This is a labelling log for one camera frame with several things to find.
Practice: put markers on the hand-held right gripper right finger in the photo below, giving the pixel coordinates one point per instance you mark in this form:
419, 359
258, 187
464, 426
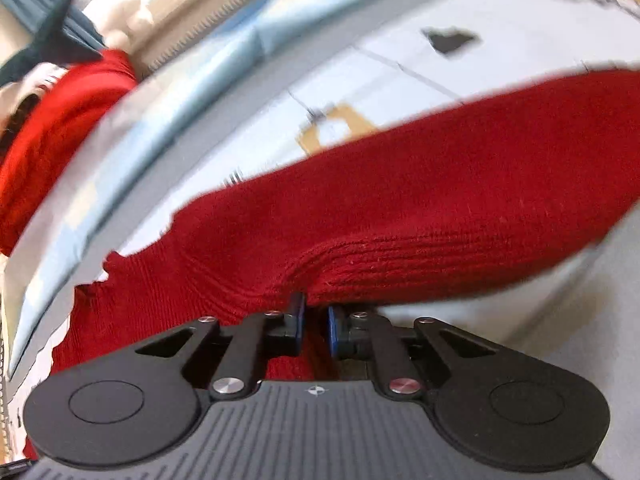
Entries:
334, 332

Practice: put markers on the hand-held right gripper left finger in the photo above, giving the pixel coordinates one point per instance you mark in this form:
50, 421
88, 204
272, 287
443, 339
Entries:
299, 325

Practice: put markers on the red knit sweater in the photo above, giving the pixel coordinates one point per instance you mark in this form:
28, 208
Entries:
400, 210

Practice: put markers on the light blue sheet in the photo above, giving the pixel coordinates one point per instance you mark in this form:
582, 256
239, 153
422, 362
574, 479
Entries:
200, 75

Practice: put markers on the red folded blanket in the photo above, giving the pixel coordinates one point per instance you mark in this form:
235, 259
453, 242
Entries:
60, 130

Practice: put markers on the grey mattress with beaded trim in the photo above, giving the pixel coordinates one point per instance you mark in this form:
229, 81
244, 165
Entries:
225, 10

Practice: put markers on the white plush toy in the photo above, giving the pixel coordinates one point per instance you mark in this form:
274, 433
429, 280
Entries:
125, 20

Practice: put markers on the white folded blanket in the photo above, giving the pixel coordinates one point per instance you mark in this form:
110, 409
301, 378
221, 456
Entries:
45, 77

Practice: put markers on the dark navy garment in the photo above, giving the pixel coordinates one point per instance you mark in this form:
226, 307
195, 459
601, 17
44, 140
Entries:
65, 35

